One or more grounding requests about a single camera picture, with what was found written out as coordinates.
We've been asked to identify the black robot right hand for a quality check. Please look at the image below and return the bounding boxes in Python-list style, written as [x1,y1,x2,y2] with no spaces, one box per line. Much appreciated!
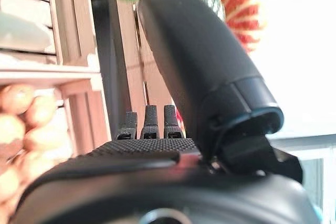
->
[10,0,320,224]

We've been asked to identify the white green napa cabbage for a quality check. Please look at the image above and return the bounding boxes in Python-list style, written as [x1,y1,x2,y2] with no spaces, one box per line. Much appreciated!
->
[0,11,55,53]

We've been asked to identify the small green striped pumpkin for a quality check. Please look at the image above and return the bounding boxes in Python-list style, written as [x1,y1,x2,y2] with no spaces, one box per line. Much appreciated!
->
[198,0,226,22]

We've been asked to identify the orange striped pumpkin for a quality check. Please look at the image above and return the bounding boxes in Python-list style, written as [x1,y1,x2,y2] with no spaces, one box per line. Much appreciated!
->
[219,0,268,53]

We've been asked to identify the wooden pumpkin crate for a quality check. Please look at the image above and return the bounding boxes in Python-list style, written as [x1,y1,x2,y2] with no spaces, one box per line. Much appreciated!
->
[115,0,174,120]

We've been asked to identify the wooden potato crate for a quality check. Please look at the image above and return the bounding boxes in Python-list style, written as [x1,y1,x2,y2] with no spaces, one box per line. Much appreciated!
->
[0,66,112,224]

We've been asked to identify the brown potato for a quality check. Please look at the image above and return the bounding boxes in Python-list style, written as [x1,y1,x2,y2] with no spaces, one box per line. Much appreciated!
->
[26,95,57,127]
[0,115,26,151]
[0,84,34,116]

